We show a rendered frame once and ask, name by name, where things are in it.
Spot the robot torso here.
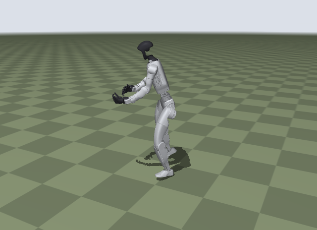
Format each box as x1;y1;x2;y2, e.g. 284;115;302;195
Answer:
147;59;175;109

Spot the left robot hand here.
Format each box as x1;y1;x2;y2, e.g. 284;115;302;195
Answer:
112;93;129;104

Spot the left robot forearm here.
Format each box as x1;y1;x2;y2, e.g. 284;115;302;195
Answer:
124;87;148;104

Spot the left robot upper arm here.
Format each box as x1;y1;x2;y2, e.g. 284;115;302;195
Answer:
143;64;158;94

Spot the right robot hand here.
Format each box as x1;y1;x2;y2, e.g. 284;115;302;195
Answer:
122;84;134;96

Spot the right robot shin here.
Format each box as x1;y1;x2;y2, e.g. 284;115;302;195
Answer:
162;133;171;152

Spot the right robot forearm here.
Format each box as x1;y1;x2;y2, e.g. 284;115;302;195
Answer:
132;80;145;92

